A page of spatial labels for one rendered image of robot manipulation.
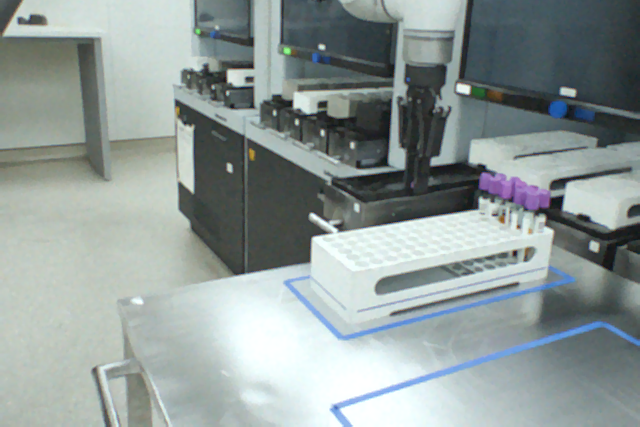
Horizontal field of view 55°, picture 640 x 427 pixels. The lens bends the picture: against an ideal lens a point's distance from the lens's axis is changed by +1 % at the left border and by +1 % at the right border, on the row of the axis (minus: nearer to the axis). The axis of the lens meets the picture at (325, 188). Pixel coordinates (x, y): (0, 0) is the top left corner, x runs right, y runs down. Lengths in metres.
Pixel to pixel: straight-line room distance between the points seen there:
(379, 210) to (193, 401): 0.63
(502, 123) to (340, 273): 0.87
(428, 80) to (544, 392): 0.62
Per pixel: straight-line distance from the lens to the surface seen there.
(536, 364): 0.65
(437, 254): 0.69
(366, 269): 0.64
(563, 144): 1.42
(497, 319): 0.71
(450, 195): 1.19
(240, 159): 2.23
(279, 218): 1.98
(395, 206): 1.11
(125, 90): 4.55
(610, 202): 1.06
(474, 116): 1.39
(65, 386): 2.08
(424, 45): 1.07
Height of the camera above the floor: 1.15
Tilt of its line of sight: 18 degrees down
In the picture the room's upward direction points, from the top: 2 degrees clockwise
